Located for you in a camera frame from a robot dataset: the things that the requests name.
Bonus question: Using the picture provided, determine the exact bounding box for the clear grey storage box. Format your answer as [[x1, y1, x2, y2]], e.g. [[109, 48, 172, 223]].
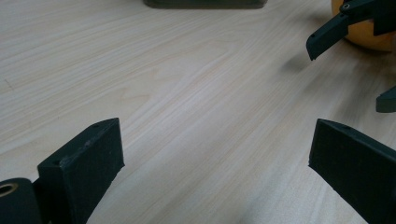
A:
[[143, 0, 269, 9]]

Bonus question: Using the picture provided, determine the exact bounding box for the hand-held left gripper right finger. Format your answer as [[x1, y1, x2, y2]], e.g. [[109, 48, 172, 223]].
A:
[[307, 118, 396, 224]]

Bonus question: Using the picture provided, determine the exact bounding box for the orange plush toy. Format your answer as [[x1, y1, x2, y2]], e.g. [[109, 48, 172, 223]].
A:
[[330, 0, 396, 52]]

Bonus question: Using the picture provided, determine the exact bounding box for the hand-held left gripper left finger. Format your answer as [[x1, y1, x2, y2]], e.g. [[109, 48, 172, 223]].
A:
[[36, 117, 125, 224]]

